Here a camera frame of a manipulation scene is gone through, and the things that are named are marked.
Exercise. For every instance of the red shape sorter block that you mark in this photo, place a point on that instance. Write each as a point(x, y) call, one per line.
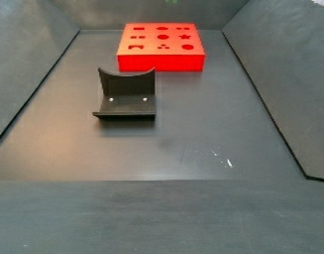
point(166, 46)

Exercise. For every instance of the black curved holder bracket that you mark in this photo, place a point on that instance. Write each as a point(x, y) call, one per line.
point(128, 95)

